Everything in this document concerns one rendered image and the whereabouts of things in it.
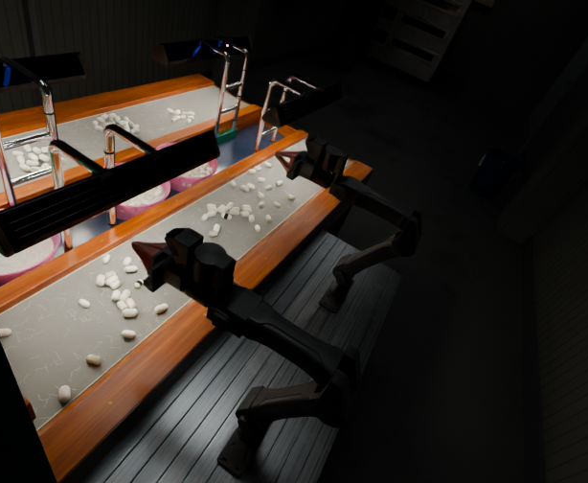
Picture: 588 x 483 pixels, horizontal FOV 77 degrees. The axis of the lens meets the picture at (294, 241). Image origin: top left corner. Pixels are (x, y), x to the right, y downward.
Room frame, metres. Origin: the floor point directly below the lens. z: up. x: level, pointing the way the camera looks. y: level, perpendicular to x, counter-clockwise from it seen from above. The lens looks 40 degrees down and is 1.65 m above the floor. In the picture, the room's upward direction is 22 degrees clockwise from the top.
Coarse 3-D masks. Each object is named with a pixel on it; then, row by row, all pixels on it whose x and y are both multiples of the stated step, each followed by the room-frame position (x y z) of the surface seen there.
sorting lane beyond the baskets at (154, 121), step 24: (192, 96) 1.94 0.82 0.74; (216, 96) 2.06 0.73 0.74; (96, 120) 1.36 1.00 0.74; (120, 120) 1.44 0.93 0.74; (144, 120) 1.51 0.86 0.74; (168, 120) 1.60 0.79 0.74; (192, 120) 1.69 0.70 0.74; (48, 144) 1.09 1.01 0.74; (72, 144) 1.14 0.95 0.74; (96, 144) 1.20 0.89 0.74; (120, 144) 1.26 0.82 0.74; (0, 192) 0.78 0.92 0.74
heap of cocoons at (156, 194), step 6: (150, 192) 1.05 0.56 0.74; (156, 192) 1.06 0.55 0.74; (162, 192) 1.08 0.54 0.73; (132, 198) 0.98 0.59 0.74; (138, 198) 1.00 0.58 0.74; (144, 198) 1.00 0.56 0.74; (150, 198) 1.03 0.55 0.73; (156, 198) 1.03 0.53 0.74; (126, 204) 0.94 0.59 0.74; (132, 204) 0.95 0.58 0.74; (138, 204) 0.97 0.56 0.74; (144, 204) 0.99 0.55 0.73
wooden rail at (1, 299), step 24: (288, 144) 1.79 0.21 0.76; (240, 168) 1.40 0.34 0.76; (192, 192) 1.12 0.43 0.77; (144, 216) 0.90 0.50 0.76; (168, 216) 0.96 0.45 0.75; (96, 240) 0.73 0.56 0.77; (120, 240) 0.76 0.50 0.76; (48, 264) 0.58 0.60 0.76; (72, 264) 0.61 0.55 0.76; (0, 288) 0.47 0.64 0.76; (24, 288) 0.49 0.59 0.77; (0, 312) 0.42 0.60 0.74
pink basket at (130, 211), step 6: (162, 186) 1.12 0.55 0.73; (168, 186) 1.10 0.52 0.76; (168, 192) 1.05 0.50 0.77; (162, 198) 1.01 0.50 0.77; (120, 204) 0.90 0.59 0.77; (150, 204) 0.96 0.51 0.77; (156, 204) 0.99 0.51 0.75; (120, 210) 0.91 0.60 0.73; (126, 210) 0.92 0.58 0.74; (132, 210) 0.92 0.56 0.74; (138, 210) 0.93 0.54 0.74; (144, 210) 0.95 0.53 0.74; (120, 216) 0.92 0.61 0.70; (126, 216) 0.93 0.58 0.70; (132, 216) 0.93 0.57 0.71
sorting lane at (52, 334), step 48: (240, 192) 1.27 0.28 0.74; (288, 192) 1.40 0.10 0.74; (144, 240) 0.82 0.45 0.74; (240, 240) 0.99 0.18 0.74; (48, 288) 0.53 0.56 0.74; (96, 288) 0.59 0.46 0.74; (144, 288) 0.64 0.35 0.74; (0, 336) 0.37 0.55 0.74; (48, 336) 0.42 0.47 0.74; (96, 336) 0.46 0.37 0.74; (144, 336) 0.51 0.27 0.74; (48, 384) 0.32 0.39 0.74
